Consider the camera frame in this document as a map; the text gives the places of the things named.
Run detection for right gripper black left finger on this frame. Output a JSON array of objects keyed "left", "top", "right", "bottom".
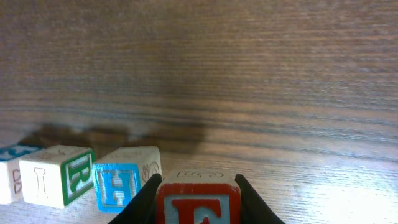
[{"left": 109, "top": 174, "right": 162, "bottom": 224}]

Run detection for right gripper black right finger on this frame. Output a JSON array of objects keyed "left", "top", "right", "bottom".
[{"left": 235, "top": 174, "right": 285, "bottom": 224}]

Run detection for blue H wooden block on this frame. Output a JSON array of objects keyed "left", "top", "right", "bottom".
[{"left": 91, "top": 146, "right": 162, "bottom": 213}]

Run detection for red E wooden block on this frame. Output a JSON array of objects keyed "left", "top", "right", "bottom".
[{"left": 155, "top": 169, "right": 241, "bottom": 224}]

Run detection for green R wooden block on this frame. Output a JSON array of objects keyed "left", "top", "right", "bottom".
[{"left": 19, "top": 145, "right": 95, "bottom": 208}]

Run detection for wooden block red side drawing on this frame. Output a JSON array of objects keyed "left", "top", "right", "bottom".
[{"left": 1, "top": 144, "right": 42, "bottom": 205}]

